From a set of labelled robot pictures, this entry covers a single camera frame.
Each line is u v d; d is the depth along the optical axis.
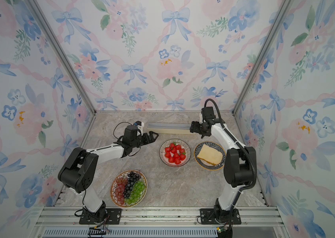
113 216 0.74
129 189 0.78
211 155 0.93
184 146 0.98
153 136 0.85
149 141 0.84
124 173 0.86
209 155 0.93
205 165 0.90
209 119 0.67
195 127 0.84
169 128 1.09
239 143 0.51
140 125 0.86
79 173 0.48
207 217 0.73
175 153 0.94
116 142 0.74
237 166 0.48
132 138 0.75
